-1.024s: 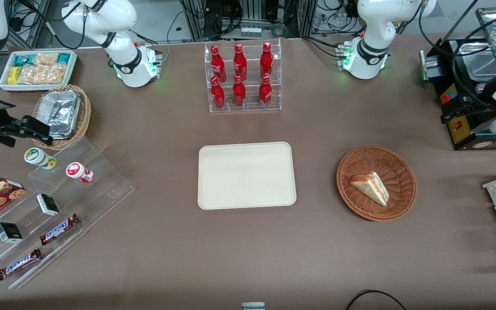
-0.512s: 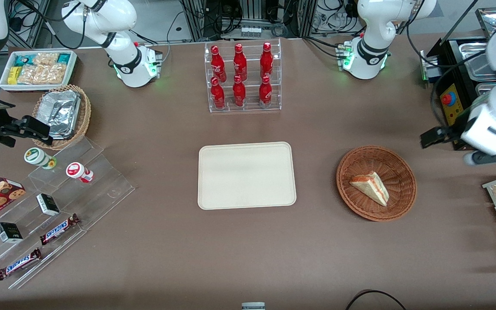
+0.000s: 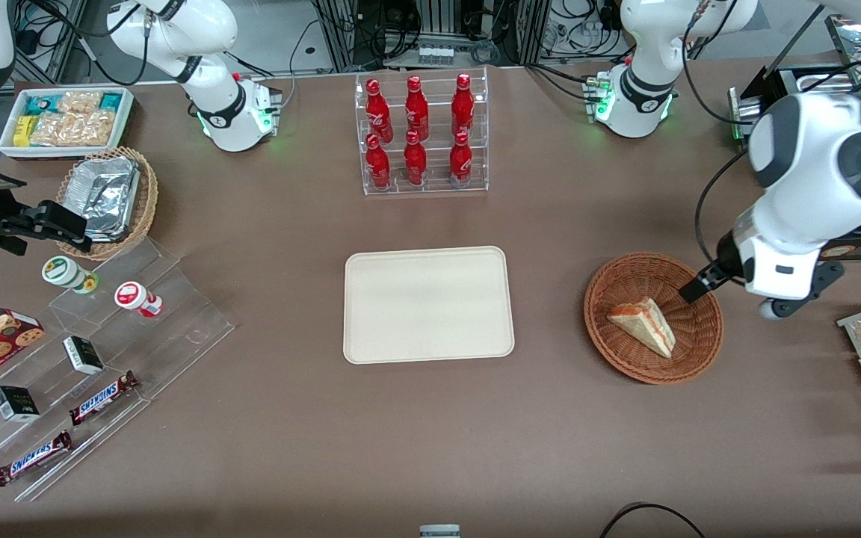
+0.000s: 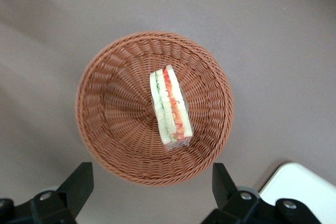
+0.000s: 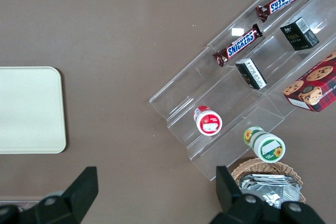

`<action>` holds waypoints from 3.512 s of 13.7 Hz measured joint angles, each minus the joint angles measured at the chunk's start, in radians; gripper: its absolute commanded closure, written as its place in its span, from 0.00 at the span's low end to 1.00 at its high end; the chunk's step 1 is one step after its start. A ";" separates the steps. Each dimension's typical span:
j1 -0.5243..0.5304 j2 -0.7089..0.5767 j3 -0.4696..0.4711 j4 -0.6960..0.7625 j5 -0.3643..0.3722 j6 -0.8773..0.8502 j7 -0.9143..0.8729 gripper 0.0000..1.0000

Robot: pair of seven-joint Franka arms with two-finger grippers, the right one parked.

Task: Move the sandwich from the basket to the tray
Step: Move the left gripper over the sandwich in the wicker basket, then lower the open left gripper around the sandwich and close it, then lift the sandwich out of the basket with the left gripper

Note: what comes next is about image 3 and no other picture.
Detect white snack bin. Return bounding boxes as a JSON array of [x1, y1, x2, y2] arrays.
[[0, 86, 137, 162]]

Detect brown wicker basket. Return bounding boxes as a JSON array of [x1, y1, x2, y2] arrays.
[[584, 252, 724, 386]]

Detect stack of foil trays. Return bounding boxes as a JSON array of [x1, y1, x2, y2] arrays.
[[64, 156, 141, 243]]

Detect light wicker basket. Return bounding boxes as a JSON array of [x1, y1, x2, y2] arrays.
[[55, 146, 160, 262]]

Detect clear acrylic bottle rack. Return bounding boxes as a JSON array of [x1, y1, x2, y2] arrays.
[[354, 67, 490, 197]]

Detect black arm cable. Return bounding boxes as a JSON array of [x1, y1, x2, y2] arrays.
[[694, 146, 757, 279]]

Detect cream plastic tray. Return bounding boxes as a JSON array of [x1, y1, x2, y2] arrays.
[[343, 246, 516, 365]]

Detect triangular sandwich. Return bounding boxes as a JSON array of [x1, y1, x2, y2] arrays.
[[608, 297, 677, 359]]

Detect red cola bottle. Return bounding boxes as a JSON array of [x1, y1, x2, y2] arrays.
[[404, 75, 431, 142], [404, 130, 429, 188], [365, 133, 392, 191], [449, 131, 475, 189], [451, 72, 476, 138], [365, 78, 395, 144]]

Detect Snickers bar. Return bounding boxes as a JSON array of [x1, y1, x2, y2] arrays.
[[0, 430, 74, 488], [68, 371, 141, 427]]

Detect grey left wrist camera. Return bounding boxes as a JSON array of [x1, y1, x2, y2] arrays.
[[758, 260, 847, 322]]

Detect large clear cracker bag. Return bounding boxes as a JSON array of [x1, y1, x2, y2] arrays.
[[30, 111, 115, 148]]

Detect small clear cracker bag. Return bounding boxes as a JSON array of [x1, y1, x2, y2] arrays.
[[57, 90, 103, 114]]

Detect green lid cup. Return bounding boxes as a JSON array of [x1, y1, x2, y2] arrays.
[[41, 256, 99, 295]]

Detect red lid cup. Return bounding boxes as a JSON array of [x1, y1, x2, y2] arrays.
[[114, 281, 164, 319]]

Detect small black box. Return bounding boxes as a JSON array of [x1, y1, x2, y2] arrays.
[[63, 336, 105, 376], [0, 386, 41, 424]]

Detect black table cable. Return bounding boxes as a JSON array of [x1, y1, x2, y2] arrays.
[[598, 502, 708, 538]]

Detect steel tray lid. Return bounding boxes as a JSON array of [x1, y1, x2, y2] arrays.
[[825, 13, 861, 75]]

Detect clear acrylic stepped stand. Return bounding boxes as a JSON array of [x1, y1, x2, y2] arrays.
[[0, 237, 236, 504]]

